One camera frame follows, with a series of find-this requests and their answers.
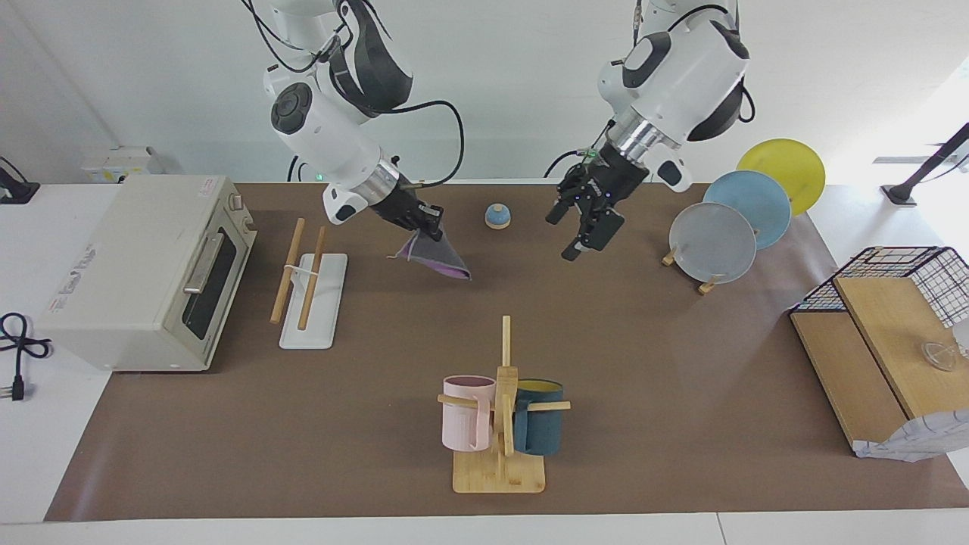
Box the beige toaster oven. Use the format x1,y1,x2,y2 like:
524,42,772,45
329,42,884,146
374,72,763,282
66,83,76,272
34,174,258,373

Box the black clamp mount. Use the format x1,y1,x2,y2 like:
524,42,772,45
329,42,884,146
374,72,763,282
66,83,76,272
0,157,40,205

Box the wooden plate rack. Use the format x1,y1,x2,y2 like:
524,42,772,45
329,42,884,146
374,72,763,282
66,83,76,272
662,246,718,295

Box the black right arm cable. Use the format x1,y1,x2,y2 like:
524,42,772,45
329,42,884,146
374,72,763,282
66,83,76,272
242,0,466,188

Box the wooden mug tree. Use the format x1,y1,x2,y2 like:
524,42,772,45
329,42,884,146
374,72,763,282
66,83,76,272
437,315,571,494

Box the grey plate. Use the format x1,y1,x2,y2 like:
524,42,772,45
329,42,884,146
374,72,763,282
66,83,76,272
669,202,758,285

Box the dark teal mug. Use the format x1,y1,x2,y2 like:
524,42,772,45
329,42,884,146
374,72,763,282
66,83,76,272
513,378,565,456

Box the brown table mat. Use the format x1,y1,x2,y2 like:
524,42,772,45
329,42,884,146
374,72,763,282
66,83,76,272
43,182,969,522

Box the wooden shelf box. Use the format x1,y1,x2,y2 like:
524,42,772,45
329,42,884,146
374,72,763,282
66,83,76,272
789,276,969,455

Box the white towel rack wooden bars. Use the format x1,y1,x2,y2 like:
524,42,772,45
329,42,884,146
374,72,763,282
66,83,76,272
270,217,349,350

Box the purple and grey towel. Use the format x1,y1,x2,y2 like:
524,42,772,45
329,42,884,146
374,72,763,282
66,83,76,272
388,229,472,281

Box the white power strip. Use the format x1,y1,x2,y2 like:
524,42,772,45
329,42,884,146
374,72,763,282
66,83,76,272
79,146,164,184

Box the pink mug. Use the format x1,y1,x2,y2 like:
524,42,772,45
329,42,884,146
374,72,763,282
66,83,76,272
442,375,497,452

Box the black power cord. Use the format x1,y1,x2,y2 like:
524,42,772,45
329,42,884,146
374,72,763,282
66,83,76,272
0,313,52,402

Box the light blue plate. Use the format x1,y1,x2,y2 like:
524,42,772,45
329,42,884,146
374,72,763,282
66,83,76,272
703,170,793,251

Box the black wire basket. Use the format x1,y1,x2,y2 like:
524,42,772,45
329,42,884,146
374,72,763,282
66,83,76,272
789,246,969,328

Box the white patterned paper sheet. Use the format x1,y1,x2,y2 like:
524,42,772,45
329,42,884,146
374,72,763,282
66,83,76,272
853,409,969,462

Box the clear glass lid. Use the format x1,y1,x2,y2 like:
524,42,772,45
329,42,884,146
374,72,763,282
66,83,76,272
921,341,958,372

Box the yellow plate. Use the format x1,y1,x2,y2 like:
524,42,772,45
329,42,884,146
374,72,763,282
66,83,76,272
737,139,827,216

